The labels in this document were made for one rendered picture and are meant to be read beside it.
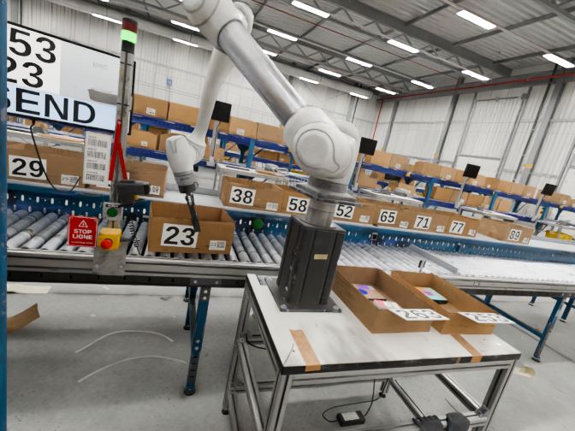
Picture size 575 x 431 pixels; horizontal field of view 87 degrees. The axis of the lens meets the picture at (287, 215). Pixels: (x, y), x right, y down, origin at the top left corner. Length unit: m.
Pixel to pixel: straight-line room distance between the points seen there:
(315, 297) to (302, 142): 0.63
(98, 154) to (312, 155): 0.85
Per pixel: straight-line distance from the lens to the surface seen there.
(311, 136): 0.87
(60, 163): 2.05
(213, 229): 1.53
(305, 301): 1.23
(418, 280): 1.77
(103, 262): 1.48
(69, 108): 1.46
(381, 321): 1.21
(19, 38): 1.48
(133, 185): 1.31
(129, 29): 1.38
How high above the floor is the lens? 1.34
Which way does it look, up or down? 12 degrees down
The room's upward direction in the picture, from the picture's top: 12 degrees clockwise
